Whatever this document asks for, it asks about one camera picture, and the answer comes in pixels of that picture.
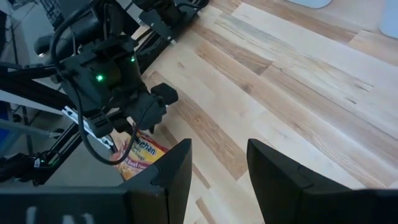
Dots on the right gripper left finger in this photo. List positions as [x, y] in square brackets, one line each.
[109, 208]

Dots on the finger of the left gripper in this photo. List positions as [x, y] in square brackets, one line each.
[146, 115]
[99, 124]

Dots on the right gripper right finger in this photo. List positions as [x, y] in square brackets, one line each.
[311, 205]

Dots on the red Maruchan noodle pack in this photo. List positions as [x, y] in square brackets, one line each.
[140, 155]

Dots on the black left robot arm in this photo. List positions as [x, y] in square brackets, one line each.
[102, 18]

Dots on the silver aluminium bar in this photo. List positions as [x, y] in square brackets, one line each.
[71, 113]

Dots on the black device green light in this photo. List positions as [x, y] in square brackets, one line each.
[18, 168]

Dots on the black keyboard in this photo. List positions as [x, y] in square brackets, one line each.
[51, 12]

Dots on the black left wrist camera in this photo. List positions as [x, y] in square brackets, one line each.
[164, 93]

